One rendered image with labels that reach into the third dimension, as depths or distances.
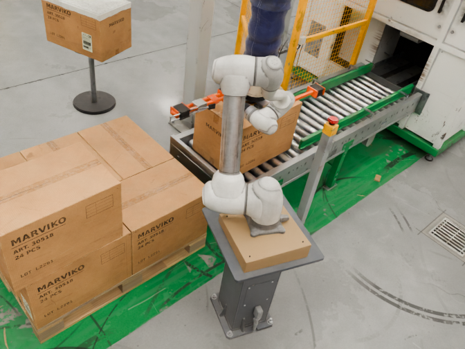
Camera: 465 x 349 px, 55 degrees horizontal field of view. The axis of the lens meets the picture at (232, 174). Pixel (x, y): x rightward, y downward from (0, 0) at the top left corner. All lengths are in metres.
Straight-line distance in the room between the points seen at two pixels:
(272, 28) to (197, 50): 1.29
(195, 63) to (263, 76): 1.93
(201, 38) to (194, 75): 0.34
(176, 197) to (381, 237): 1.72
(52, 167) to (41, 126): 1.97
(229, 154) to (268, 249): 0.50
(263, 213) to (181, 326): 1.02
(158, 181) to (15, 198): 0.96
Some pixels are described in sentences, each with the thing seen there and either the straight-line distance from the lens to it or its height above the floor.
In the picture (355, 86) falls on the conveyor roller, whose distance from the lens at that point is 4.40.
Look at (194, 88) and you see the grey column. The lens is 4.03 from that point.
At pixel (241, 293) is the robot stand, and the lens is 2.57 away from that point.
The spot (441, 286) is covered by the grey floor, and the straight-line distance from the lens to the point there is 3.65.
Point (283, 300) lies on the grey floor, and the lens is 3.09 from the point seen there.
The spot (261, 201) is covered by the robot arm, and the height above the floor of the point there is 1.03.
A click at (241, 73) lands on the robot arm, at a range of 2.03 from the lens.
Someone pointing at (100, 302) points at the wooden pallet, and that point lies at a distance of 2.97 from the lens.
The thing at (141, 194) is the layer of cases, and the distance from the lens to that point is 2.82.
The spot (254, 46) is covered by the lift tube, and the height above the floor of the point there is 1.37.
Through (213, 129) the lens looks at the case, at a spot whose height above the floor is 0.83.
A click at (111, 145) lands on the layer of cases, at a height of 0.54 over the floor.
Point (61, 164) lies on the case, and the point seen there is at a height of 0.94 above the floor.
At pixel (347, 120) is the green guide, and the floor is 0.61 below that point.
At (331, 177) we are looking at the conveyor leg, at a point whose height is 0.12.
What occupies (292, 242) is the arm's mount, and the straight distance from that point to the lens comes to 2.28.
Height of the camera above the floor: 2.50
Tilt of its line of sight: 40 degrees down
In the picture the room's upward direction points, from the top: 10 degrees clockwise
